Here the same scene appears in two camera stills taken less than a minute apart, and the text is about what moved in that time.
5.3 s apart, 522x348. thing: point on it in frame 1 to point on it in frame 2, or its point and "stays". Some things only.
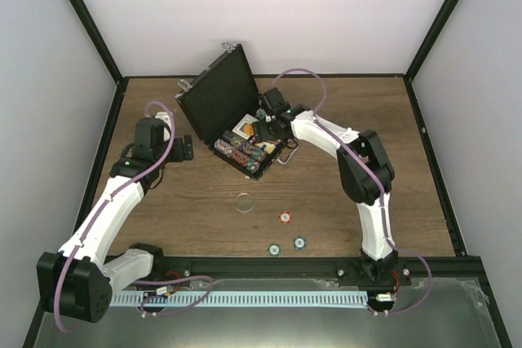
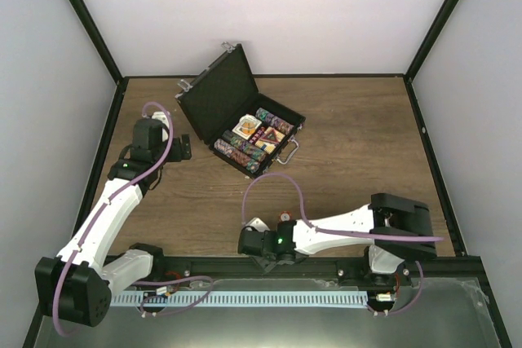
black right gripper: [260, 133] to [264, 265]
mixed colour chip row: [245, 146] stays
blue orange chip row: [237, 156] stays
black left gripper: [179, 156] stays
